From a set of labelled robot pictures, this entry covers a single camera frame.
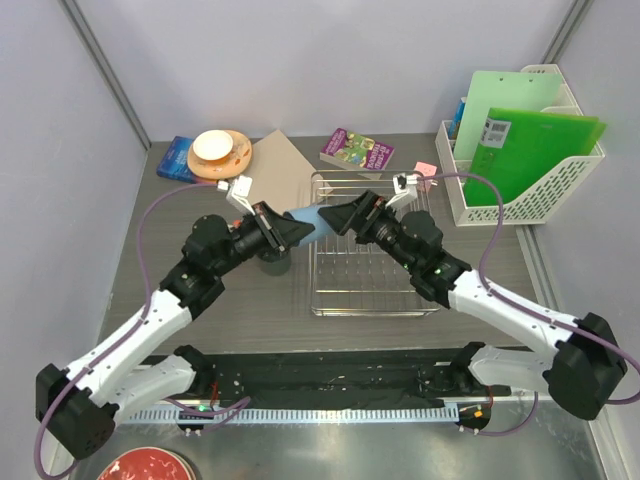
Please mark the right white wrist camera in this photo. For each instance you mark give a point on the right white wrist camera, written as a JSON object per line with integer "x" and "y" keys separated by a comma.
{"x": 405, "y": 190}

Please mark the bright green folder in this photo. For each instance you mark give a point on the bright green folder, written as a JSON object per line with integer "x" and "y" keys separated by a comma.
{"x": 518, "y": 147}

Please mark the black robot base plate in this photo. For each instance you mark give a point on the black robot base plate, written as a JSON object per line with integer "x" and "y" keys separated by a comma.
{"x": 338, "y": 380}

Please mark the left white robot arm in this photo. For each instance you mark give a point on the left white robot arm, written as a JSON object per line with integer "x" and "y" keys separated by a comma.
{"x": 72, "y": 404}

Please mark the grey mug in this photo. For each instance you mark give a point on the grey mug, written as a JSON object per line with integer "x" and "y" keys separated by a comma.
{"x": 274, "y": 263}

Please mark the metal wire dish rack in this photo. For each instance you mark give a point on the metal wire dish rack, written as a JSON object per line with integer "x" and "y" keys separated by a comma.
{"x": 349, "y": 279}

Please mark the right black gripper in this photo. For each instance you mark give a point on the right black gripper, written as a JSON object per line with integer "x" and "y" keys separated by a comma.
{"x": 341, "y": 216}

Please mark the blue book in organizer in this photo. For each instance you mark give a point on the blue book in organizer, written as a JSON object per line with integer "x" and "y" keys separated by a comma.
{"x": 457, "y": 118}

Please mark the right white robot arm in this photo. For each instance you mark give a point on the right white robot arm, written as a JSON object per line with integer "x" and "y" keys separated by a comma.
{"x": 577, "y": 361}

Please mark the slotted cable duct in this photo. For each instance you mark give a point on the slotted cable duct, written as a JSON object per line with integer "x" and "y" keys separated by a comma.
{"x": 168, "y": 414}

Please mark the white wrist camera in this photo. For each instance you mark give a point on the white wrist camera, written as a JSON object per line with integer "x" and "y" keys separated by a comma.
{"x": 237, "y": 191}
{"x": 405, "y": 190}

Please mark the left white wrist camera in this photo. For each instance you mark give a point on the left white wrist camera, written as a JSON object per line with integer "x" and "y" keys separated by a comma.
{"x": 237, "y": 191}

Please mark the blue cup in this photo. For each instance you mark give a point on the blue cup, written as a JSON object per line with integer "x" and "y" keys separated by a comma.
{"x": 310, "y": 214}

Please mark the red round plate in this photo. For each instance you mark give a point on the red round plate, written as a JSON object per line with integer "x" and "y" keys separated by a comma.
{"x": 148, "y": 463}

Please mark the beige bird plate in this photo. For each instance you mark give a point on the beige bird plate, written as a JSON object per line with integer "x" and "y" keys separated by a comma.
{"x": 234, "y": 164}

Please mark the blue Jane Eyre book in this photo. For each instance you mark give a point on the blue Jane Eyre book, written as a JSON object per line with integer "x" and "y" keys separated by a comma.
{"x": 174, "y": 165}

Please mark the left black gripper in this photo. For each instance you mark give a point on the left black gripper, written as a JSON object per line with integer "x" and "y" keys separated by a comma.
{"x": 278, "y": 232}

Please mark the beige cardboard notebook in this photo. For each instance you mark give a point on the beige cardboard notebook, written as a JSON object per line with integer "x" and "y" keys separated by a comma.
{"x": 281, "y": 175}

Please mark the white file organizer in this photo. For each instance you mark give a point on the white file organizer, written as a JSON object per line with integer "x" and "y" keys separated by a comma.
{"x": 535, "y": 206}

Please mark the purple treehouse book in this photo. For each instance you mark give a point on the purple treehouse book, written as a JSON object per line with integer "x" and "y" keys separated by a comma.
{"x": 352, "y": 151}

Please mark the orange white bowl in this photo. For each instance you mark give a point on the orange white bowl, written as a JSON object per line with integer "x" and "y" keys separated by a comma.
{"x": 213, "y": 145}

